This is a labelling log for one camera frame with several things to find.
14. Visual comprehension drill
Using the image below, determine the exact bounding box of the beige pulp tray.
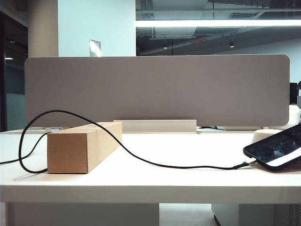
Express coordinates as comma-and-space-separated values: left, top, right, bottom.
253, 128, 283, 144

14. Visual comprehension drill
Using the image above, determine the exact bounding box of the grey felt desk divider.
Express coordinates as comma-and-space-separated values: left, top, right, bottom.
24, 54, 290, 129

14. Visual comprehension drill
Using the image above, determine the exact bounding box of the long ceiling light strip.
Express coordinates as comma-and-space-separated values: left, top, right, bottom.
135, 19, 301, 28

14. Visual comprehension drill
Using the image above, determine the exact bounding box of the black charging cable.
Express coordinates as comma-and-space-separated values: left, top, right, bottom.
0, 109, 257, 174

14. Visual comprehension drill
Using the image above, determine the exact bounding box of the black smartphone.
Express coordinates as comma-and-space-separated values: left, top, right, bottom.
243, 122, 301, 171

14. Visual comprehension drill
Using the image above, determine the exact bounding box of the framed wall poster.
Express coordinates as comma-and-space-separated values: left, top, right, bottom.
89, 39, 101, 57

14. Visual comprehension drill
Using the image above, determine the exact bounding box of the grey desk leg panel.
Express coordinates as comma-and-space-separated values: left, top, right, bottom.
7, 202, 160, 226

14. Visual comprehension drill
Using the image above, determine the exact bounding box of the brown cardboard box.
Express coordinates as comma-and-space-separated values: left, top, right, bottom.
47, 121, 123, 174

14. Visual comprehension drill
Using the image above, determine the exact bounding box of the black monitor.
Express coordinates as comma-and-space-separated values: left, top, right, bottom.
289, 80, 301, 104

